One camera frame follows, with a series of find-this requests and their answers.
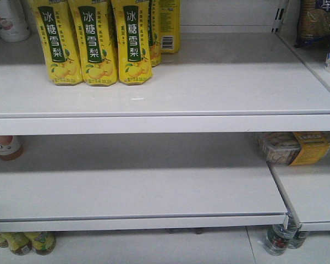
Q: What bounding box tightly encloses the white store shelf unit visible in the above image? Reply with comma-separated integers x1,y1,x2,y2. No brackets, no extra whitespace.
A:
0,1,330,263

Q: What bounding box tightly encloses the yellow pear drink bottle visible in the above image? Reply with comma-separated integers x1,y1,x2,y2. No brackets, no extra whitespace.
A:
28,1,83,86
68,1,118,86
111,0,152,85

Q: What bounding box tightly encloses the yellow label biscuit pack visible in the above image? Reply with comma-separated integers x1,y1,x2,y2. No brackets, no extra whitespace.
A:
257,131,330,166

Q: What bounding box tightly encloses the clear water bottle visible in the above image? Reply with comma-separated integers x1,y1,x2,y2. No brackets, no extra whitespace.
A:
263,224,297,256

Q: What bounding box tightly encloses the orange C100 drink bottle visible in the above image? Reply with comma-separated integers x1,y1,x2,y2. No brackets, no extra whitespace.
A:
0,135,24,161

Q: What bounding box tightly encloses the white peach drink bottle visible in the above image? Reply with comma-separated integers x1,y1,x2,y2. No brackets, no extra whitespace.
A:
0,0,30,42

